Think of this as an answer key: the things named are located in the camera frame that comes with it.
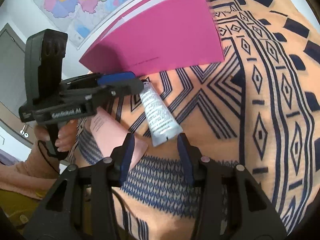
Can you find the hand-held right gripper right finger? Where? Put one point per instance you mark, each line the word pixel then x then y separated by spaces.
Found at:
pixel 185 158

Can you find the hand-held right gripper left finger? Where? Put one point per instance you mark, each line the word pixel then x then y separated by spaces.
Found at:
pixel 126 155

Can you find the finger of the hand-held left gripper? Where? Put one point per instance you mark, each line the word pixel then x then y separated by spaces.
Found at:
pixel 117 77
pixel 128 87

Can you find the pink tube with white cap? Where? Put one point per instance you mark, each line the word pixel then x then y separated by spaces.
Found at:
pixel 110 135

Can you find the white tube with black print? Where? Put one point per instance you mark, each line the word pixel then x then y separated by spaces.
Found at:
pixel 157 112

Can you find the pink cardboard box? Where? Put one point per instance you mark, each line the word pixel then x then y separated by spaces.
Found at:
pixel 162 30

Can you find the person's left forearm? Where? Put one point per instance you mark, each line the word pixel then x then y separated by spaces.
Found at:
pixel 37 166

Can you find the person's left hand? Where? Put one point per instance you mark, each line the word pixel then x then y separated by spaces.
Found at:
pixel 70 136

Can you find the grey door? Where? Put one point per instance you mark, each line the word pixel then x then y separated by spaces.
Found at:
pixel 10 67

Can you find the orange patterned blanket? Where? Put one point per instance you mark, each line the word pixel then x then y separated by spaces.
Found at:
pixel 250 130

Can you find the olive yellow cloth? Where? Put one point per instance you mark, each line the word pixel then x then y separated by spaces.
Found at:
pixel 17 205

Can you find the colourful wall map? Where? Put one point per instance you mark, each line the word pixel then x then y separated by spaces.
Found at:
pixel 75 0

